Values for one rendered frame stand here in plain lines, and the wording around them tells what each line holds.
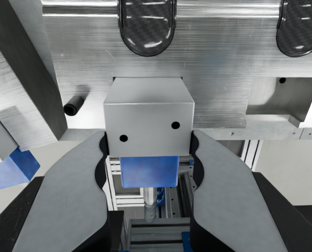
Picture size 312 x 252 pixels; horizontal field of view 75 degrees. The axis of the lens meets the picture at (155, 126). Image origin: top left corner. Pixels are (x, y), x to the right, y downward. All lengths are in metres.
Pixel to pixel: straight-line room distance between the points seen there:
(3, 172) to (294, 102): 0.31
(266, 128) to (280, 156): 1.24
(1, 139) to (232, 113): 0.22
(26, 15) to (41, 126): 0.12
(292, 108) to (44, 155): 1.38
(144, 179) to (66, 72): 0.10
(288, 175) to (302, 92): 1.50
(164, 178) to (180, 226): 0.44
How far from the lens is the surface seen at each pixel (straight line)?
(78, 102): 0.16
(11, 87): 0.24
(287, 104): 0.23
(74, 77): 0.17
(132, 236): 0.58
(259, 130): 0.32
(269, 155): 1.51
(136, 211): 1.34
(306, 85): 0.22
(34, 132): 0.25
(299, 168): 1.70
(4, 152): 0.25
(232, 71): 0.17
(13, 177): 0.28
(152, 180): 0.16
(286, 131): 0.34
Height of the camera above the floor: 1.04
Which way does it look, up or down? 61 degrees down
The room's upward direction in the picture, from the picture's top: 178 degrees clockwise
